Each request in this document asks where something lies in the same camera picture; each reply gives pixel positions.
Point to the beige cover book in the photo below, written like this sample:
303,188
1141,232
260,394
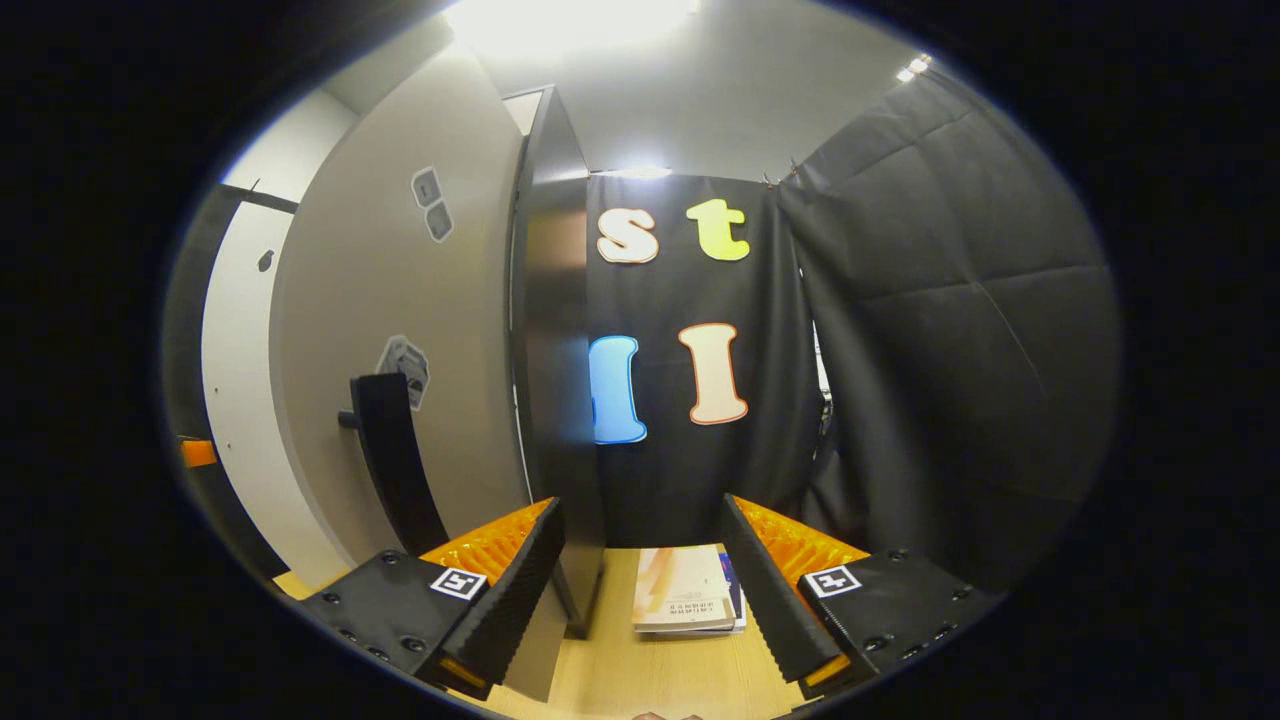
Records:
685,590

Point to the grey cabinet door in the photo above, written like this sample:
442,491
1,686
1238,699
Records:
240,400
440,300

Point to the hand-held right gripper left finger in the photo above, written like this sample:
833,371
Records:
520,590

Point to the black backdrop cloth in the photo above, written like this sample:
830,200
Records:
950,350

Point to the small ceiling light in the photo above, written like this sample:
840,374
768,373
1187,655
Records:
913,68

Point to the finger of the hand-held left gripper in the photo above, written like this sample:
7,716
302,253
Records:
197,452

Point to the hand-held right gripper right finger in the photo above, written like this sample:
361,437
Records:
765,590

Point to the large ceiling light panel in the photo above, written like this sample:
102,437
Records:
570,20

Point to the grey cabinet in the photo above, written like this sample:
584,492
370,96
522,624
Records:
555,400

